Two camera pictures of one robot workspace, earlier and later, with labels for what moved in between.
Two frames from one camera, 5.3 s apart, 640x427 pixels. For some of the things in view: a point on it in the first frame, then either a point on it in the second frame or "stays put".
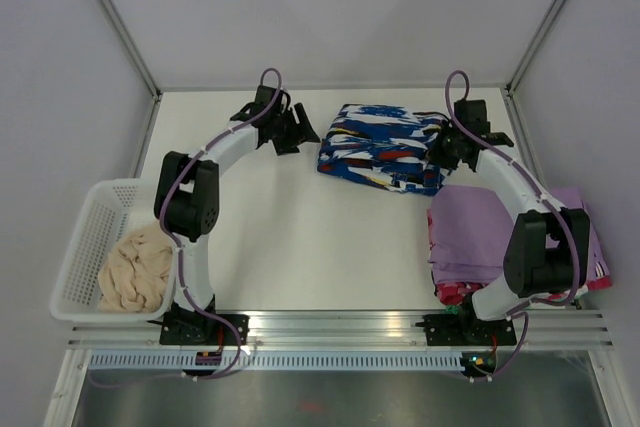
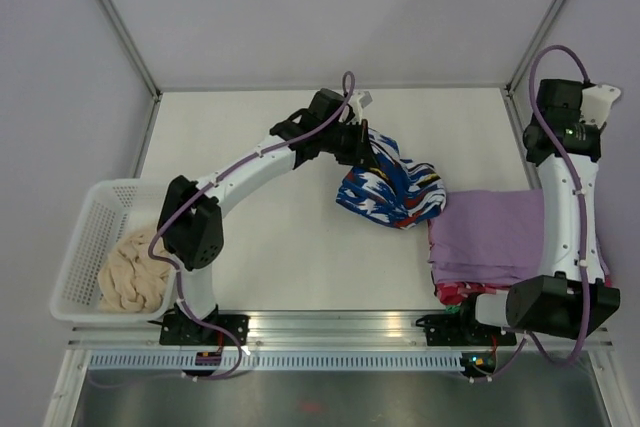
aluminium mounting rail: x=536 y=328 stays put
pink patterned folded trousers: x=451 y=294 stays put
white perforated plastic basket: x=108 y=208 stays put
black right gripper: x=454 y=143 → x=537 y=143
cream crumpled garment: x=136 y=274 stays put
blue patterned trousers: x=384 y=144 → x=397 y=191
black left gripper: x=303 y=130 → x=362 y=153
